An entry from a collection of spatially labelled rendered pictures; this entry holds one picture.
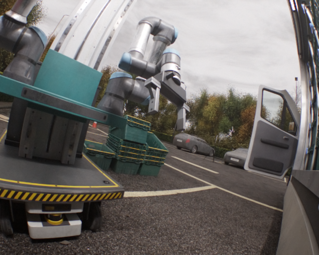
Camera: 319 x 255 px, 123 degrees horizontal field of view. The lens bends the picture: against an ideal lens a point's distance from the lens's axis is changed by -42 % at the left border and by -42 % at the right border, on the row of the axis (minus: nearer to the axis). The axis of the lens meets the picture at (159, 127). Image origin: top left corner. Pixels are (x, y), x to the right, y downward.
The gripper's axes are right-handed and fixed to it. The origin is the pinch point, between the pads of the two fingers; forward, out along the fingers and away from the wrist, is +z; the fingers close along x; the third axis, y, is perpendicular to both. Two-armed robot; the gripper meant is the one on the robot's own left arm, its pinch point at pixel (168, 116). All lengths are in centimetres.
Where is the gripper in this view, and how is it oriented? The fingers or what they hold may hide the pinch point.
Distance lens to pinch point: 45.0
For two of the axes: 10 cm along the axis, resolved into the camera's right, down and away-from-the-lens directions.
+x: 6.6, 3.6, 6.6
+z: -0.7, 9.0, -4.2
